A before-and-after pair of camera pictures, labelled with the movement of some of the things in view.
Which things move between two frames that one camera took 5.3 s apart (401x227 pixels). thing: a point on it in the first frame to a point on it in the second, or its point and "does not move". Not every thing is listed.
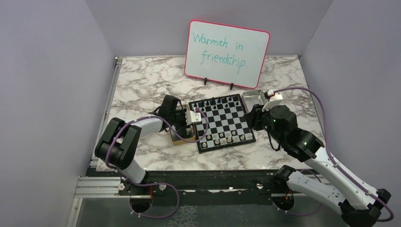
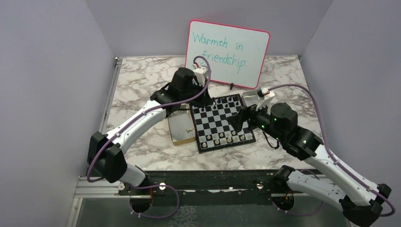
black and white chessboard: [226, 125] does not move
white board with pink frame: [226, 54] does not move
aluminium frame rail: [89, 187] does not move
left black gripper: [185, 124] to [205, 100]
